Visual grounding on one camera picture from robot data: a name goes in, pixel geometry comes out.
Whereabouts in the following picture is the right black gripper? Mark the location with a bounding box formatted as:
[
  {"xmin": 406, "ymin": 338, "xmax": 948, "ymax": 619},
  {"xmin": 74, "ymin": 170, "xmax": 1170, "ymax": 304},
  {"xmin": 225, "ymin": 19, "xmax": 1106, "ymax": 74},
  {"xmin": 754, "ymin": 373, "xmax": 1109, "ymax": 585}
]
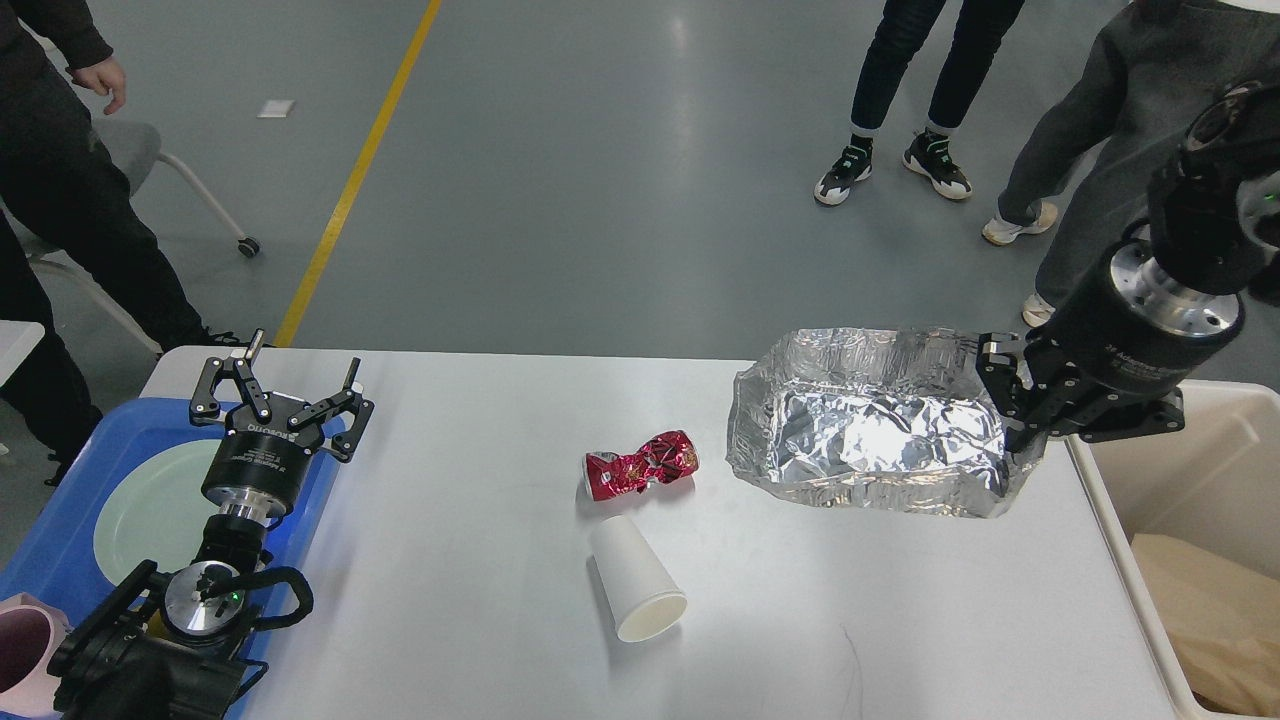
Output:
[{"xmin": 975, "ymin": 241, "xmax": 1245, "ymax": 455}]

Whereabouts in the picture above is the person in dark sneakers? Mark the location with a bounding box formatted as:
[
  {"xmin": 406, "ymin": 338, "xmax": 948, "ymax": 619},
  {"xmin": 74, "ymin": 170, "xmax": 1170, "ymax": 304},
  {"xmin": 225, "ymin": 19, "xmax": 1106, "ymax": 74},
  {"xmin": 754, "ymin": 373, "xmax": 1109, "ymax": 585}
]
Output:
[{"xmin": 813, "ymin": 0, "xmax": 1027, "ymax": 208}]

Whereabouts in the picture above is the white paper cup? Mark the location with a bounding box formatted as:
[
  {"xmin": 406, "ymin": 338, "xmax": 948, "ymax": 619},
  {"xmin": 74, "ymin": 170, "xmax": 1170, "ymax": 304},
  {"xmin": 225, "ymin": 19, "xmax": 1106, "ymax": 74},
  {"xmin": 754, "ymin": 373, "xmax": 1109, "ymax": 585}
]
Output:
[{"xmin": 589, "ymin": 515, "xmax": 689, "ymax": 643}]

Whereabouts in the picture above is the crushed red can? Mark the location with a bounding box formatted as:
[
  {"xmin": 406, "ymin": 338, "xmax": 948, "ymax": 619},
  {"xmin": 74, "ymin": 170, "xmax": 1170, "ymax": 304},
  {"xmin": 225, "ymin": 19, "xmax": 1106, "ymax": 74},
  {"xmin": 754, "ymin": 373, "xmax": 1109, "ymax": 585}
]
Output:
[{"xmin": 582, "ymin": 430, "xmax": 700, "ymax": 502}]

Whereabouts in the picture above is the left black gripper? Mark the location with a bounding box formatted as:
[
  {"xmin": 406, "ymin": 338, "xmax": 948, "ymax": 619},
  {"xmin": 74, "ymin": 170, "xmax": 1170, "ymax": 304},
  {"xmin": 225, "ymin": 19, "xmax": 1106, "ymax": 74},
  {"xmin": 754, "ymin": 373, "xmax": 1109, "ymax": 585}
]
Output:
[{"xmin": 188, "ymin": 331, "xmax": 374, "ymax": 521}]

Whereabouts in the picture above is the beige plastic bin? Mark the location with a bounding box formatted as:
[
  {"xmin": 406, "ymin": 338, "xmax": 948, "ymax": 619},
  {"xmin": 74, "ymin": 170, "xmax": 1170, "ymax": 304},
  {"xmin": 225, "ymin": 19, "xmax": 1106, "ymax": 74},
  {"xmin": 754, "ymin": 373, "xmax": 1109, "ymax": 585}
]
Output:
[{"xmin": 1066, "ymin": 380, "xmax": 1279, "ymax": 719}]

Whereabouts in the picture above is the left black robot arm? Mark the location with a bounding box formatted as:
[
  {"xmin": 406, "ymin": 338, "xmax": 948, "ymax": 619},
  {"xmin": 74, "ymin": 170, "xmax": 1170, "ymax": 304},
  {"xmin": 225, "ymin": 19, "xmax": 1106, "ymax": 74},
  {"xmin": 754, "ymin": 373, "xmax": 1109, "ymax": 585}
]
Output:
[{"xmin": 47, "ymin": 331, "xmax": 374, "ymax": 719}]

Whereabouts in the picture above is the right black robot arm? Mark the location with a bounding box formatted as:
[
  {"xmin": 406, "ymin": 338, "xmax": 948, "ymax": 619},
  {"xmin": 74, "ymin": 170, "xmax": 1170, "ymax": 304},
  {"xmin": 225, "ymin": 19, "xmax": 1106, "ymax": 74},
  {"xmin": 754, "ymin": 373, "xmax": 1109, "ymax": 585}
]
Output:
[{"xmin": 975, "ymin": 78, "xmax": 1279, "ymax": 454}]

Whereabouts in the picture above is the light green plate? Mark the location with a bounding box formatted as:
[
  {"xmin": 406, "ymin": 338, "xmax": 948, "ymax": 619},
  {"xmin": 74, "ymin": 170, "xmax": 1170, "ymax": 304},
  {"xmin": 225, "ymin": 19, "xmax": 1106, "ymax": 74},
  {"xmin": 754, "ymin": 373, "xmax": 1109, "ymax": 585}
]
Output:
[{"xmin": 93, "ymin": 439, "xmax": 220, "ymax": 585}]

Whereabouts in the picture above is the aluminium foil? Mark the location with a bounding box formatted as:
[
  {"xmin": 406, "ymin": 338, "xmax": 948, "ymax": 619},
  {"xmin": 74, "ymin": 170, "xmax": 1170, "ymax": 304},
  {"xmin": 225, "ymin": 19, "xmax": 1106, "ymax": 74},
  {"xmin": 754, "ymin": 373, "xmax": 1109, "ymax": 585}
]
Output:
[{"xmin": 726, "ymin": 328, "xmax": 1048, "ymax": 518}]

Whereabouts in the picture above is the person in black clothes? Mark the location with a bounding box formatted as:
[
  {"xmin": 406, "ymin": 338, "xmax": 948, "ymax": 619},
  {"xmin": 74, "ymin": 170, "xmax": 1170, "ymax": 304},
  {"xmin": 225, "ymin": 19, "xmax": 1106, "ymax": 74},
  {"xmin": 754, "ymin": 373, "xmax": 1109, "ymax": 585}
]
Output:
[{"xmin": 1, "ymin": 1, "xmax": 237, "ymax": 486}]

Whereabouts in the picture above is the pink mug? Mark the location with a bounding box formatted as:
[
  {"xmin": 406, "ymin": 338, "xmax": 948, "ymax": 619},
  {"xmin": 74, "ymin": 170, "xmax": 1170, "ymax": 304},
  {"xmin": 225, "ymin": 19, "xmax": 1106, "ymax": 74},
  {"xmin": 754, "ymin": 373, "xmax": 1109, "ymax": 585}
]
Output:
[{"xmin": 1, "ymin": 593, "xmax": 70, "ymax": 719}]

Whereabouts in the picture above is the white side table corner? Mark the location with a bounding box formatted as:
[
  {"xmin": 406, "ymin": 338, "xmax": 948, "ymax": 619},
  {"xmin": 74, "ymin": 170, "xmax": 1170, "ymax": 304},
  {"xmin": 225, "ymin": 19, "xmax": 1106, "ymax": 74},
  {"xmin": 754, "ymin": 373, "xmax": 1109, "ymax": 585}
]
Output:
[{"xmin": 0, "ymin": 320, "xmax": 45, "ymax": 386}]

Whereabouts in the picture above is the grey office chair left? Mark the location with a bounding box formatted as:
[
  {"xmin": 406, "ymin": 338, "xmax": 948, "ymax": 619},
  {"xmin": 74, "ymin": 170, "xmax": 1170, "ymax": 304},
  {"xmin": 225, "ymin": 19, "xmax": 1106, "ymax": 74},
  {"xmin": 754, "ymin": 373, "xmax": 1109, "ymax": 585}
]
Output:
[{"xmin": 20, "ymin": 120, "xmax": 261, "ymax": 356}]

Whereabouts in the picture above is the brown paper bag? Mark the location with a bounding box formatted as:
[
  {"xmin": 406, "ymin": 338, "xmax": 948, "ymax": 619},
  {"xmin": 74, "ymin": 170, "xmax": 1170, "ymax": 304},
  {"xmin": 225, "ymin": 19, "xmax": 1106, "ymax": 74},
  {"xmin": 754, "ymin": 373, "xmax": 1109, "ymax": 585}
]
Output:
[{"xmin": 1132, "ymin": 534, "xmax": 1279, "ymax": 717}]

